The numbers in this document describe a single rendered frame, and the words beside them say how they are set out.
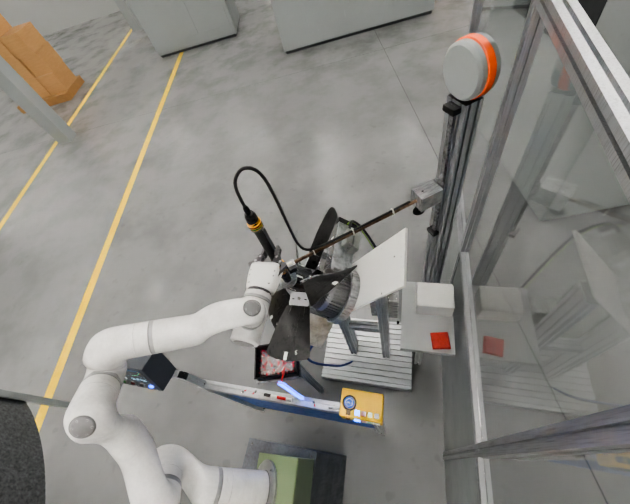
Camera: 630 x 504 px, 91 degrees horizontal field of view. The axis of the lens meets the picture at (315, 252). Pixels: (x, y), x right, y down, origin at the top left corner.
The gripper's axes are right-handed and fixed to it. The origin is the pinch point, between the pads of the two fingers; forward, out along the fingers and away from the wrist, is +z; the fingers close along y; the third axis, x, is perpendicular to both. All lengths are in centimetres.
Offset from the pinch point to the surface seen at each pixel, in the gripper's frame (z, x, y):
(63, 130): 322, -138, -524
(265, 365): -23, -71, -22
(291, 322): -10.7, -38.0, -1.5
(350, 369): -3, -148, 9
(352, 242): 34, -42, 19
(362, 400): -35, -49, 30
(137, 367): -38, -31, -60
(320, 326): -5, -55, 7
